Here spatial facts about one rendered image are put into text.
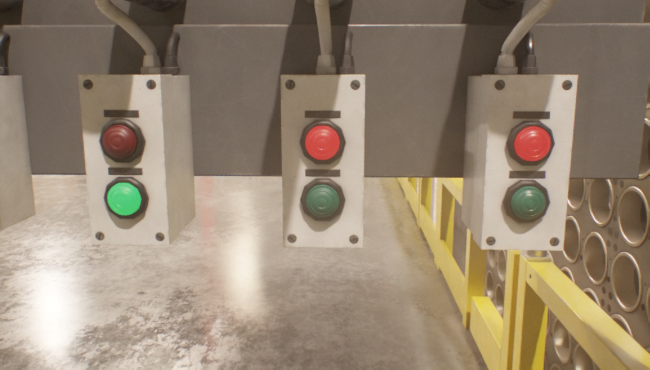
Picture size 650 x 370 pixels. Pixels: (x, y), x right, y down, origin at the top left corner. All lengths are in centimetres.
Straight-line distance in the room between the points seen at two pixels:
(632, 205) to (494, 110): 223
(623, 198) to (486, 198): 217
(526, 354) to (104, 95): 100
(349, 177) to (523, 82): 16
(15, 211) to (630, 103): 62
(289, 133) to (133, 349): 128
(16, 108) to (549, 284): 87
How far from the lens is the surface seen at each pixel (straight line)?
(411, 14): 57
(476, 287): 169
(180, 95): 53
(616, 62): 60
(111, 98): 49
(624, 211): 267
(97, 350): 170
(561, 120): 48
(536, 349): 125
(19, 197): 62
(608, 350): 87
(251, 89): 55
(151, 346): 167
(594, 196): 292
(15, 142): 62
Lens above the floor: 77
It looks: 10 degrees down
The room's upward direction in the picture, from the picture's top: straight up
